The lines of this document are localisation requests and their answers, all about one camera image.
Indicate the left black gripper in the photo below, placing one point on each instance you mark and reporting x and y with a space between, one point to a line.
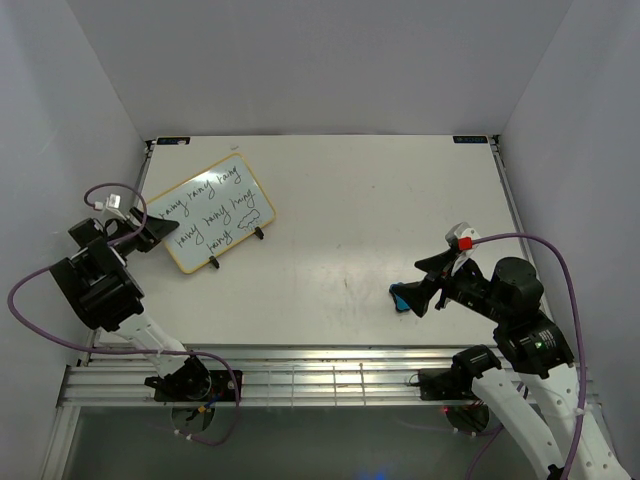
152 231

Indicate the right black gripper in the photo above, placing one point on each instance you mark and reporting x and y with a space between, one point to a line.
416 294

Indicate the blue whiteboard eraser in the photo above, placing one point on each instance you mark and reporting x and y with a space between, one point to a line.
400 304

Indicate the yellow framed whiteboard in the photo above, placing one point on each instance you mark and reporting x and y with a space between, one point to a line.
215 210

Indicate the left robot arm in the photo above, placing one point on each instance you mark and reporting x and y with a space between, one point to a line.
104 295

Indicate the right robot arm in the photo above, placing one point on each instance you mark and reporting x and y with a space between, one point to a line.
531 382

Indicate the left blue table label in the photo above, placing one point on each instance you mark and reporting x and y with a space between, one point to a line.
173 141

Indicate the blue table label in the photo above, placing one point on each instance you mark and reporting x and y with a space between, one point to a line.
173 141
470 139

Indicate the right blue table label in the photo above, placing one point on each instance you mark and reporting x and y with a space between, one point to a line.
470 139

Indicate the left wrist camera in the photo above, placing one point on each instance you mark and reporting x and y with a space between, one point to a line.
110 206

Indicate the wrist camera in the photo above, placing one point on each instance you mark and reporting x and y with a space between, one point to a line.
110 206
461 239

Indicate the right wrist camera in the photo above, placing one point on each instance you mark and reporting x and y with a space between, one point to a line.
461 239

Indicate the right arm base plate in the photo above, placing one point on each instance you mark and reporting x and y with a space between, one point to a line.
442 384

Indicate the aluminium rail frame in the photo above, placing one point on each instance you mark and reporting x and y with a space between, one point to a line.
305 312

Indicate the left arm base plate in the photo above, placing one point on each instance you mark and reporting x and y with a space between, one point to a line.
221 387

